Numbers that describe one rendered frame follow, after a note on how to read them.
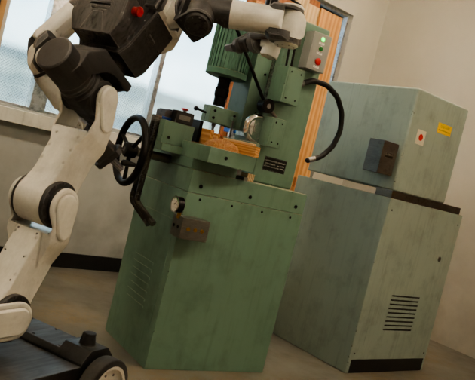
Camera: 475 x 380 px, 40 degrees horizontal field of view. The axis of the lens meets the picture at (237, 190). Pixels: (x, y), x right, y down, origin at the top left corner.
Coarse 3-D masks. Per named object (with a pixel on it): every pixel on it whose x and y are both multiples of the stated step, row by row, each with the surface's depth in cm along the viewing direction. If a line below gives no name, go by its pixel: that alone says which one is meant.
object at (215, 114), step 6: (204, 108) 272; (210, 108) 268; (216, 108) 269; (222, 108) 271; (204, 114) 271; (210, 114) 268; (216, 114) 270; (222, 114) 271; (228, 114) 273; (234, 114) 274; (204, 120) 271; (210, 120) 269; (216, 120) 270; (222, 120) 272; (228, 120) 273; (228, 126) 274; (234, 126) 275
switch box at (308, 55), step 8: (312, 32) 273; (312, 40) 272; (320, 40) 274; (328, 40) 276; (304, 48) 276; (312, 48) 273; (328, 48) 277; (304, 56) 275; (312, 56) 273; (320, 56) 276; (304, 64) 274; (312, 64) 274; (320, 64) 276; (312, 72) 282; (320, 72) 277
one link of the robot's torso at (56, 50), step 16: (48, 48) 185; (64, 48) 183; (80, 48) 190; (96, 48) 193; (48, 64) 181; (64, 64) 181; (80, 64) 185; (96, 64) 190; (112, 64) 197; (64, 80) 186; (80, 80) 188; (112, 80) 208
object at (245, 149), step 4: (236, 144) 254; (240, 144) 252; (244, 144) 249; (240, 148) 251; (244, 148) 249; (248, 148) 247; (252, 148) 245; (256, 148) 243; (260, 148) 243; (240, 152) 251; (244, 152) 248; (248, 152) 246; (252, 152) 244; (256, 152) 243; (252, 156) 244; (256, 156) 243
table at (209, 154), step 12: (156, 144) 256; (168, 144) 253; (192, 144) 251; (192, 156) 250; (204, 156) 242; (216, 156) 241; (228, 156) 244; (240, 156) 247; (240, 168) 248; (252, 168) 250
